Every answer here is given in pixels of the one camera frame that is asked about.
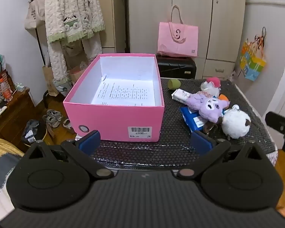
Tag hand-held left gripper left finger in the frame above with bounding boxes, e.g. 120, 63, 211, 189
22, 130, 114, 179

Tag printed paper sheet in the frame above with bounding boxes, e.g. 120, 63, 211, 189
91, 79, 156, 106

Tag colourful gift bag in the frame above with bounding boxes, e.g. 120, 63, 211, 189
239, 27, 267, 82

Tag dark blue denim cloth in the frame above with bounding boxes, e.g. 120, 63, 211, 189
0, 154, 24, 195

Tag yellow blanket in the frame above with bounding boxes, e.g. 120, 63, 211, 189
0, 136, 24, 178

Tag blue packet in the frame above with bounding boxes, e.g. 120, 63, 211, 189
180, 106, 211, 132

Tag beige sandal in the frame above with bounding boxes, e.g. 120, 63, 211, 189
63, 118, 76, 134

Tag black coat rack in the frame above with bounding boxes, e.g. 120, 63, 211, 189
31, 0, 53, 110

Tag cream fluffy pajama pants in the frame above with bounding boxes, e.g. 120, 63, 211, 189
47, 32, 102, 93

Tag grey sneaker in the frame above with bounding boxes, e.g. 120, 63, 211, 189
46, 110, 63, 121
43, 115, 60, 128

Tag brown paper bag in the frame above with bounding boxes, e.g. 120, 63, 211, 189
43, 62, 60, 97

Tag striped white cloth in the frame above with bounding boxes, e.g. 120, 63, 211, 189
266, 151, 279, 167

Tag green egg-shaped sponge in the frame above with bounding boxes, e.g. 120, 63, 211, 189
168, 79, 181, 91

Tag beige wardrobe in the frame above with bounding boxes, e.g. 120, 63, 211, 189
128, 0, 246, 81

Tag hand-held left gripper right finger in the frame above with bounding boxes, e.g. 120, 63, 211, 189
171, 131, 269, 180

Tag beige tall cabinet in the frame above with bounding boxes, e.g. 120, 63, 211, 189
93, 0, 127, 55

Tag pinkish paper bag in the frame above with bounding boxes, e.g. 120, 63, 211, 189
69, 63, 89, 84

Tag pink tote bag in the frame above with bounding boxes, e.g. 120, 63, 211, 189
157, 5, 199, 57

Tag orange label water bottle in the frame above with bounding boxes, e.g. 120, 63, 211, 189
0, 79, 13, 102

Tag white round plush toy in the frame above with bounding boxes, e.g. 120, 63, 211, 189
221, 104, 251, 139

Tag purple plush toy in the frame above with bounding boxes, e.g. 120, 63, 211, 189
186, 93, 230, 124

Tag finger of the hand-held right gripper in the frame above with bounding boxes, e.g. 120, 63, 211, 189
265, 111, 285, 135

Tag white mesh bath pouf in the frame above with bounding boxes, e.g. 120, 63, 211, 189
201, 81, 220, 98

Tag pink fluffy puff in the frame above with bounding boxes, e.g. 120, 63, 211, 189
206, 77, 222, 88

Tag pink floral cloth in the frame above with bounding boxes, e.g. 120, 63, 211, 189
196, 90, 215, 98

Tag pink cardboard box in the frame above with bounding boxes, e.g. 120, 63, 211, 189
63, 53, 165, 141

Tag cream fluffy pajama jacket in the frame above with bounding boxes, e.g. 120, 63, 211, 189
45, 0, 105, 45

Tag beige canvas tote bag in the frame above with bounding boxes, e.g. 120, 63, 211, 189
24, 0, 47, 30

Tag black suitcase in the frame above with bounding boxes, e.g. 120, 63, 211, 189
156, 55, 197, 79

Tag brown wooden cabinet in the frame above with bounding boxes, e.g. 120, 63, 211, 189
0, 88, 36, 153

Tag bin with black bag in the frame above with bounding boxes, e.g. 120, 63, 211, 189
21, 120, 48, 146

